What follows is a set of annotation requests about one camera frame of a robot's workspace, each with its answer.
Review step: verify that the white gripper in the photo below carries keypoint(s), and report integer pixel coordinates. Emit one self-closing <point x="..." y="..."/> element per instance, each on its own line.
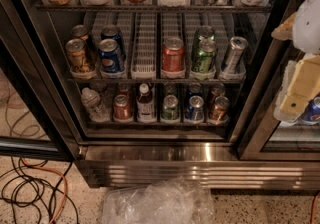
<point x="309" y="24"/>

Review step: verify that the glass fridge door right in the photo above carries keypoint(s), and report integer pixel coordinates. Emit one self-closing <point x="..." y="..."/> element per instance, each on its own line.
<point x="262" y="136"/>

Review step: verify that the red can middle shelf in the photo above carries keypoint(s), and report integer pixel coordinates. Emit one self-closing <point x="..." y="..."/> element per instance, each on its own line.
<point x="173" y="55"/>

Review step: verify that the stainless steel display fridge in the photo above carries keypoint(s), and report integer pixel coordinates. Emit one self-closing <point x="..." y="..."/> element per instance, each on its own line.
<point x="112" y="154"/>

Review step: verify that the dark juice bottle white cap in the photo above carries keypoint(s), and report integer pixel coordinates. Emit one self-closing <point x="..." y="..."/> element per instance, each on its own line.
<point x="145" y="104"/>

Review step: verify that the clear water bottle bottom shelf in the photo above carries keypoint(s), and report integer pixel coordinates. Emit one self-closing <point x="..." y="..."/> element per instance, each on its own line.
<point x="94" y="105"/>

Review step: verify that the open fridge door left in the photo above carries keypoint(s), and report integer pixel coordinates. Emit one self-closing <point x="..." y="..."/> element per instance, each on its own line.
<point x="33" y="118"/>

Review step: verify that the blue can behind right door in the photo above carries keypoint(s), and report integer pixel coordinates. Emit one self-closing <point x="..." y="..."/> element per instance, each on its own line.
<point x="312" y="112"/>

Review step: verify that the silver tilted can middle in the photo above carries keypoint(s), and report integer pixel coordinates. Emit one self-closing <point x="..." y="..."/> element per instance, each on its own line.
<point x="236" y="48"/>

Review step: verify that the copper can bottom back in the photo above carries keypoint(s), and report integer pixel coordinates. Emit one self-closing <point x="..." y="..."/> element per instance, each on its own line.
<point x="215" y="91"/>

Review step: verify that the copper can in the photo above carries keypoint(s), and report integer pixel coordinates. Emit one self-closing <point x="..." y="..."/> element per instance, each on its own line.
<point x="219" y="108"/>
<point x="215" y="91"/>

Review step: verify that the copper can bottom front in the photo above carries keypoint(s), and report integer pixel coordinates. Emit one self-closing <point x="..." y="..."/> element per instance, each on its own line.
<point x="219" y="108"/>

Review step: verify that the green can middle front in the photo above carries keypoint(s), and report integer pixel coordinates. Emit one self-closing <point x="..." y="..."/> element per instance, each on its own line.
<point x="203" y="56"/>

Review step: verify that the green can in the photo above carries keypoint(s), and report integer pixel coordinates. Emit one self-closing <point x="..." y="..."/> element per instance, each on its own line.
<point x="170" y="108"/>
<point x="203" y="32"/>
<point x="203" y="56"/>

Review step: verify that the green can middle back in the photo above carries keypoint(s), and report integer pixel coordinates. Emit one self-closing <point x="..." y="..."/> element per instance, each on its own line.
<point x="203" y="32"/>

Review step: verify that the blue can bottom back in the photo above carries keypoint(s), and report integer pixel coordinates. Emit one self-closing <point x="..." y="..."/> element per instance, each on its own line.
<point x="194" y="89"/>

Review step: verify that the blue can bottom front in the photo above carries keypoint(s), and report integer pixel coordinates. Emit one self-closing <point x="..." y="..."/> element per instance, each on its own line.
<point x="195" y="109"/>

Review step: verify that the green can bottom front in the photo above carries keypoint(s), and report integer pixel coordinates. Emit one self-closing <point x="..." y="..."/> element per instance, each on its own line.
<point x="170" y="108"/>

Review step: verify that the orange can bottom front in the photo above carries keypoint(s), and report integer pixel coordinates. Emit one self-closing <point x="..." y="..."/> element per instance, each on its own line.
<point x="122" y="107"/>

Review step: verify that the crumpled clear plastic bag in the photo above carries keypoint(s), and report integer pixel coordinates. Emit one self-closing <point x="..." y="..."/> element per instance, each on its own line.
<point x="174" y="201"/>

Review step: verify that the blue pepsi can front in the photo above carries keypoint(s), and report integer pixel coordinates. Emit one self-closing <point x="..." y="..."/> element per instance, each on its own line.
<point x="111" y="56"/>

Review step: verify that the blue pepsi can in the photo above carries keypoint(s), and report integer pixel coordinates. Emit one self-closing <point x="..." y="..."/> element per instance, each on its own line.
<point x="111" y="31"/>
<point x="111" y="56"/>

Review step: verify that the blue pepsi can back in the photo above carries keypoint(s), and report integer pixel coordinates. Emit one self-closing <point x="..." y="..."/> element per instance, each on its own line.
<point x="111" y="31"/>

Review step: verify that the gold can middle back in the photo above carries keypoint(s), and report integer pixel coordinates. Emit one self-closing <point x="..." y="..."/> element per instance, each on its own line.
<point x="81" y="32"/>

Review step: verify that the gold can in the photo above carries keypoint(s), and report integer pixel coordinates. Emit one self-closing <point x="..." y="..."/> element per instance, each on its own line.
<point x="78" y="56"/>
<point x="81" y="32"/>

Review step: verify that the gold can middle front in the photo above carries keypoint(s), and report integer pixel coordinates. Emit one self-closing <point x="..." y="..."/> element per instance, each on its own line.
<point x="78" y="56"/>

